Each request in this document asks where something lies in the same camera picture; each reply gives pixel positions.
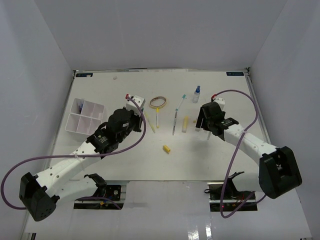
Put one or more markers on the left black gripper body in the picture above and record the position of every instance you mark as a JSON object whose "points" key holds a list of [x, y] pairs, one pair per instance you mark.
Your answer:
{"points": [[135, 122]]}

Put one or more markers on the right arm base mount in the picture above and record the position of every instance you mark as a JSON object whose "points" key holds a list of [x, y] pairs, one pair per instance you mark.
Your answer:
{"points": [[232, 197]]}

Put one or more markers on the dark blue pen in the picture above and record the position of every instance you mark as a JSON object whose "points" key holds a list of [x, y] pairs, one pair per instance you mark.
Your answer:
{"points": [[80, 104]]}

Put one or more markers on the yellow glue stick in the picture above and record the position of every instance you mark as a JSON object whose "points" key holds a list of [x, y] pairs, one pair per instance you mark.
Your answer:
{"points": [[185, 124]]}

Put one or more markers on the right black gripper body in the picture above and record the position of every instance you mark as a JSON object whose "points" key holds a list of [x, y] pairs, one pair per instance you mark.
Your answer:
{"points": [[205, 121]]}

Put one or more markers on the pale yellow pen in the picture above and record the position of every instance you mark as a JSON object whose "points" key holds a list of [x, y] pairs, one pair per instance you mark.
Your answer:
{"points": [[149, 122]]}

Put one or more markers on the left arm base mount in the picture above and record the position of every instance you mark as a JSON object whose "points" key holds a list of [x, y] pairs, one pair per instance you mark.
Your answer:
{"points": [[106, 197]]}

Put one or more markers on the white pen teal cap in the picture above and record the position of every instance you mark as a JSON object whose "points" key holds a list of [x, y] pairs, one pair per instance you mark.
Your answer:
{"points": [[180, 103]]}

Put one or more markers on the small yellow cylinder eraser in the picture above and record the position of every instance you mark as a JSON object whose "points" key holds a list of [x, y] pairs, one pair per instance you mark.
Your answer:
{"points": [[166, 149]]}

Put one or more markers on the white compartment organizer box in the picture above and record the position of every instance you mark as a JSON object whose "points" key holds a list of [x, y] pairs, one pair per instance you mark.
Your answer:
{"points": [[88, 121]]}

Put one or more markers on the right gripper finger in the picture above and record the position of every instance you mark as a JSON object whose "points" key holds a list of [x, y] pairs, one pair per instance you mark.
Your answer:
{"points": [[199, 120], [208, 129]]}

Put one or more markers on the clear spray bottle blue cap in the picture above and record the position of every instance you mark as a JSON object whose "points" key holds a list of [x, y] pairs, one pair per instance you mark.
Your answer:
{"points": [[196, 94]]}

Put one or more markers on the yellow tape roll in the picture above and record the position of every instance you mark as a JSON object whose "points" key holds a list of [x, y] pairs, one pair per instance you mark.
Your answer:
{"points": [[158, 102]]}

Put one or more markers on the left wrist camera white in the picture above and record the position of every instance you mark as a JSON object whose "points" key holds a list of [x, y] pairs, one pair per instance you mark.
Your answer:
{"points": [[131, 99]]}

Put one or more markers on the grey silver pen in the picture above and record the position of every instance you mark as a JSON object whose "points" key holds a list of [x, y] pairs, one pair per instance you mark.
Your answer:
{"points": [[174, 122]]}

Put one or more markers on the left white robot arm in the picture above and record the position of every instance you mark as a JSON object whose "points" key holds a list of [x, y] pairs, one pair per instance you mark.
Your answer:
{"points": [[41, 193]]}

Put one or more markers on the white pen yellow cap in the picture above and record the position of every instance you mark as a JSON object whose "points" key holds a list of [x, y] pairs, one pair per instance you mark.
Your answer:
{"points": [[157, 118]]}

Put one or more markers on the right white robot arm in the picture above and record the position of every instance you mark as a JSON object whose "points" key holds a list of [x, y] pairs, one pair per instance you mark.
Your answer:
{"points": [[278, 171]]}

